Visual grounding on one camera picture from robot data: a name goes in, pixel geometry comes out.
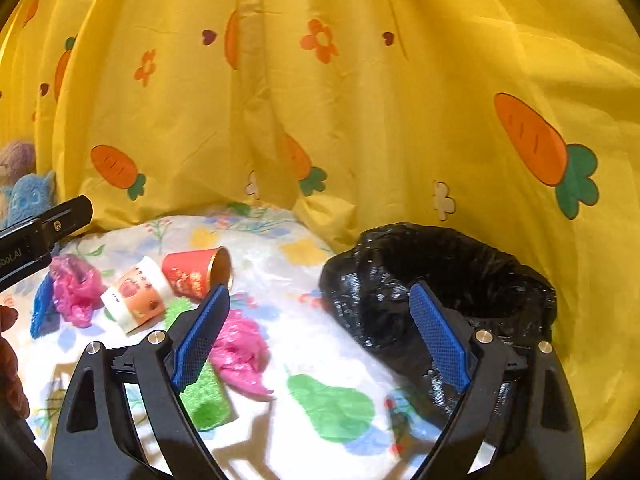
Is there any purple teddy bear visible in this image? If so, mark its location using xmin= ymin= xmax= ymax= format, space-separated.
xmin=0 ymin=141 xmax=37 ymax=196

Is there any blue monster plush toy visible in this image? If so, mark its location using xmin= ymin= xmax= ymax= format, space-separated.
xmin=0 ymin=170 xmax=57 ymax=231

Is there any white printed paper cup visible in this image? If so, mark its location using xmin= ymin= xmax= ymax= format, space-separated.
xmin=100 ymin=256 xmax=167 ymax=334

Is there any blue foam net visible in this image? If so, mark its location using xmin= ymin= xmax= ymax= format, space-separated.
xmin=30 ymin=274 xmax=57 ymax=339

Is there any red paper cup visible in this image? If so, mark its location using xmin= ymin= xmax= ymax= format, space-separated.
xmin=161 ymin=246 xmax=234 ymax=302

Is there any floral plastic tablecloth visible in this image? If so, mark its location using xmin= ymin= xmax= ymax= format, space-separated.
xmin=0 ymin=202 xmax=501 ymax=480

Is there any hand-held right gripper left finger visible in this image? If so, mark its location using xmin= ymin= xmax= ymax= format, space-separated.
xmin=51 ymin=284 xmax=232 ymax=480

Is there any yellow carrot print curtain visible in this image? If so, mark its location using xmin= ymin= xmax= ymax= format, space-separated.
xmin=0 ymin=0 xmax=640 ymax=480

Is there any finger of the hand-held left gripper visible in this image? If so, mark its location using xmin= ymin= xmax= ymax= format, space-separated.
xmin=30 ymin=195 xmax=94 ymax=261

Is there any pink plastic bag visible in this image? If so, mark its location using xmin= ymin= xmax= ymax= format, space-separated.
xmin=209 ymin=309 xmax=276 ymax=402
xmin=49 ymin=254 xmax=108 ymax=329

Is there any person's left hand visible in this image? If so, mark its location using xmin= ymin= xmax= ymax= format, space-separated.
xmin=0 ymin=305 xmax=32 ymax=422

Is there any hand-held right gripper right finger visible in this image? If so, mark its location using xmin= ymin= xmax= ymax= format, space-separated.
xmin=400 ymin=281 xmax=586 ymax=480

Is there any green foam net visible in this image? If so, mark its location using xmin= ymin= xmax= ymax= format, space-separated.
xmin=164 ymin=299 xmax=237 ymax=433

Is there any black trash bag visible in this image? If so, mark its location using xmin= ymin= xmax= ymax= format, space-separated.
xmin=319 ymin=221 xmax=558 ymax=456

